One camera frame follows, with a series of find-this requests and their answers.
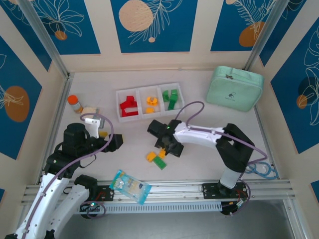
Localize white three-compartment tray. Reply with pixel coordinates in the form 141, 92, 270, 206
115, 81, 185, 124

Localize beige sponge block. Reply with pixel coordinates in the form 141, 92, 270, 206
80, 106, 103, 118

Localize orange-lid pill bottle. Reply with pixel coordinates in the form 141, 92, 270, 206
67, 95, 84, 115

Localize blue white plastic packet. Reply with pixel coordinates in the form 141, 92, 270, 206
109, 169, 152, 206

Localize mint green zip case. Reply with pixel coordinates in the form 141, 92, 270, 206
205, 65, 265, 113

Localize blue stethoscope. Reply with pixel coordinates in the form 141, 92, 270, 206
245, 161, 280, 180

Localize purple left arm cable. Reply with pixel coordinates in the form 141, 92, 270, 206
24, 113, 115, 232

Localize aluminium table side rail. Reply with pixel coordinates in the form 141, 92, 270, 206
36, 73, 74, 186
253, 107, 281, 181

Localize thin black cable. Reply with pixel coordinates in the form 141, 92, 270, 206
79, 155, 97, 169

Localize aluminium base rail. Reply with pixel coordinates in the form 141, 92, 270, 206
21, 179, 293, 204

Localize white slotted cable duct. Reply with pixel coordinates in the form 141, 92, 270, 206
71, 201, 223, 215

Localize aluminium frame post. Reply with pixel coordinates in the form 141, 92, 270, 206
17, 0, 70, 80
242, 0, 293, 72

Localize short aluminium frame leg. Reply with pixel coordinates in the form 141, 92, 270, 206
283, 199, 301, 239

